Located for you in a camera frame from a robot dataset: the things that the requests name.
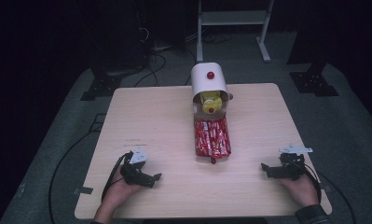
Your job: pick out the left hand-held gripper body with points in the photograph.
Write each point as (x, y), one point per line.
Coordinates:
(131, 171)

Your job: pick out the white metal stand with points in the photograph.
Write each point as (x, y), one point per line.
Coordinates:
(233, 17)

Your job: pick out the white jar with red button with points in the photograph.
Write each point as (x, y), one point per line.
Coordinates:
(209, 79)

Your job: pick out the person's left hand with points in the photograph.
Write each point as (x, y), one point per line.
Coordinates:
(120, 193)

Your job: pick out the yellow toy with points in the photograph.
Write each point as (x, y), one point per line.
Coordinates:
(210, 101)

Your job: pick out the pile of red packets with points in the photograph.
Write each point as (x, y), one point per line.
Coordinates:
(212, 138)

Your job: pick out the person's right hand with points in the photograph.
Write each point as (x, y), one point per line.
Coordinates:
(300, 191)

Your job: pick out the grey tape strip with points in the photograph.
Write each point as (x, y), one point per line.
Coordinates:
(326, 187)
(83, 190)

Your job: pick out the black stand base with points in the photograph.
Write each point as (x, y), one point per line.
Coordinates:
(314, 82)
(101, 87)

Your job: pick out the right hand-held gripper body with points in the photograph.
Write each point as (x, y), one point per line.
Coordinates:
(292, 165)

